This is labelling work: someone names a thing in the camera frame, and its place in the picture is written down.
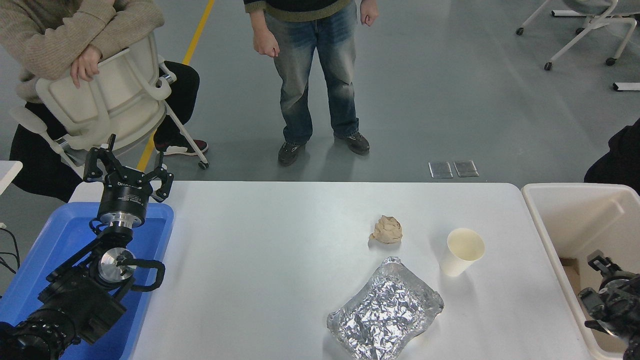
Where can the crumpled silver foil tray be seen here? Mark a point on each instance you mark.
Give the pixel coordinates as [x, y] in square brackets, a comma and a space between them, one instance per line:
[385, 310]

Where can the white swivel chair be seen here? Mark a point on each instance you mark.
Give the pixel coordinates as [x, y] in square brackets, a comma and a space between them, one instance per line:
[595, 22]
[100, 95]

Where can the blue plastic tray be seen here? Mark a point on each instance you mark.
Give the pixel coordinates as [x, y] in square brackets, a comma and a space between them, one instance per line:
[65, 235]

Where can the large pale plastic bin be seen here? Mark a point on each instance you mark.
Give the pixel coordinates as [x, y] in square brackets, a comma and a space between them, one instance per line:
[575, 220]

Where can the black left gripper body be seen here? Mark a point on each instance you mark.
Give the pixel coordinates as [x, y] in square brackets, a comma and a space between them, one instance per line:
[125, 197]

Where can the white side table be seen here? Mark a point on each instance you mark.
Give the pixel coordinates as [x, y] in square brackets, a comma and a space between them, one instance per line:
[7, 172]

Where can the metal floor plate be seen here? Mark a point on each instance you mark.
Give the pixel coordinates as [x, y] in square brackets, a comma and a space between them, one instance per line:
[466, 168]
[440, 169]

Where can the person's left hand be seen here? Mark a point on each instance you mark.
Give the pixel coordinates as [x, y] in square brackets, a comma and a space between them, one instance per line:
[369, 12]
[86, 62]

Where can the white paper cup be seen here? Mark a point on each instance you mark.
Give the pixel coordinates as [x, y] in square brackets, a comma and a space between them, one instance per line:
[457, 262]

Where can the person's right hand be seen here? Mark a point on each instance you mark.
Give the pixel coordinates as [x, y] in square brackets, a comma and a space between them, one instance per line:
[265, 44]

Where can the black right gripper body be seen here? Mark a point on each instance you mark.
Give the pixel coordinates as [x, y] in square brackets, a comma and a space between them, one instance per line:
[622, 300]

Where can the white bar on floor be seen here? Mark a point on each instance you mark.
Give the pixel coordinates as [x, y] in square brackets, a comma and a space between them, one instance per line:
[627, 86]

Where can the crumpled tan paper ball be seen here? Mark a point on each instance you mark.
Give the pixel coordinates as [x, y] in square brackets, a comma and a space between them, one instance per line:
[386, 230]

